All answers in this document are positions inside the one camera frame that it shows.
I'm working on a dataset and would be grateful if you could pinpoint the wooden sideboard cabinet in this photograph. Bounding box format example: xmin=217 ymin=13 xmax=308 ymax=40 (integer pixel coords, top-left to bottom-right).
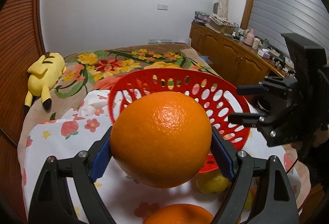
xmin=190 ymin=23 xmax=288 ymax=87

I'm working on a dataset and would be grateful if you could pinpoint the cardboard box with cloth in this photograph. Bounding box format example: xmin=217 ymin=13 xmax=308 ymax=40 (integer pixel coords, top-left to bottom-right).
xmin=209 ymin=14 xmax=236 ymax=34

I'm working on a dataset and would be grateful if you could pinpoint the yellow Pikachu plush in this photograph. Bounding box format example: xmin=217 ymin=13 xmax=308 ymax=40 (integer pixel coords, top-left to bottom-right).
xmin=24 ymin=52 xmax=66 ymax=112

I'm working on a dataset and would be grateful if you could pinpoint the pink kettle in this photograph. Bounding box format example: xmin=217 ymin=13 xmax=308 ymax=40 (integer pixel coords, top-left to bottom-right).
xmin=243 ymin=29 xmax=255 ymax=46

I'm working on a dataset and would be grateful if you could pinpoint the wooden louvered wardrobe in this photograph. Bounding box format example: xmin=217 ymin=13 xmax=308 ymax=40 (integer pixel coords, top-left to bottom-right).
xmin=1 ymin=0 xmax=45 ymax=223

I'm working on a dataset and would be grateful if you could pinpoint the yellow-green fruit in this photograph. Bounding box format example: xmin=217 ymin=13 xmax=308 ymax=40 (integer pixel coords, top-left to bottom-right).
xmin=243 ymin=191 xmax=253 ymax=211

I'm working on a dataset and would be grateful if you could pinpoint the floral bed blanket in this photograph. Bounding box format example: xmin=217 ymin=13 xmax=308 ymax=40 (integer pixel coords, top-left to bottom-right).
xmin=18 ymin=43 xmax=216 ymax=150

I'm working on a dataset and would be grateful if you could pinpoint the small tangerine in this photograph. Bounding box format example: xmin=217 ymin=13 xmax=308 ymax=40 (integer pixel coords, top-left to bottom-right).
xmin=250 ymin=187 xmax=257 ymax=199

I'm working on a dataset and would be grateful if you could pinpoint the tissue box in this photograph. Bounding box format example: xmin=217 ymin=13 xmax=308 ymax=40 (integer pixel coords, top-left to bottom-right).
xmin=257 ymin=49 xmax=271 ymax=59

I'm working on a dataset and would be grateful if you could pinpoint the large orange front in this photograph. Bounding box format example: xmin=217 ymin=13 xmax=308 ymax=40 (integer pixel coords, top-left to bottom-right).
xmin=144 ymin=203 xmax=214 ymax=224

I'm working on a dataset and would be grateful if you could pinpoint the large orange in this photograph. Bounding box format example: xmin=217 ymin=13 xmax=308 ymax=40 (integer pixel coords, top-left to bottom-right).
xmin=144 ymin=203 xmax=214 ymax=224
xmin=110 ymin=91 xmax=212 ymax=188

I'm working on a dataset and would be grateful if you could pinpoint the large green pear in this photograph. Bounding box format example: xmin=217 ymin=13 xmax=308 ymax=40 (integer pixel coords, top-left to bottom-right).
xmin=195 ymin=170 xmax=231 ymax=194

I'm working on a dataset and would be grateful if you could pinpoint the person's right hand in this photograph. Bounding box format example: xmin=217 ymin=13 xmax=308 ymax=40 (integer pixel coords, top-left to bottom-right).
xmin=290 ymin=127 xmax=328 ymax=150

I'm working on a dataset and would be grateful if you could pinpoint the white wall switch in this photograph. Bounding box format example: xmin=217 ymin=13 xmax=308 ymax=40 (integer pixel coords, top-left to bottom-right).
xmin=157 ymin=4 xmax=168 ymax=11

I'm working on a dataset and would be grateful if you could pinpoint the grey window blind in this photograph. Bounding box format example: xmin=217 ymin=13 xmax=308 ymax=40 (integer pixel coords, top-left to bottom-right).
xmin=248 ymin=0 xmax=328 ymax=54

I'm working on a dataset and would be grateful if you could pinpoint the red perforated plastic basket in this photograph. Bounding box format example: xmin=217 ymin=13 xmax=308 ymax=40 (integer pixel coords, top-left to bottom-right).
xmin=108 ymin=69 xmax=249 ymax=178

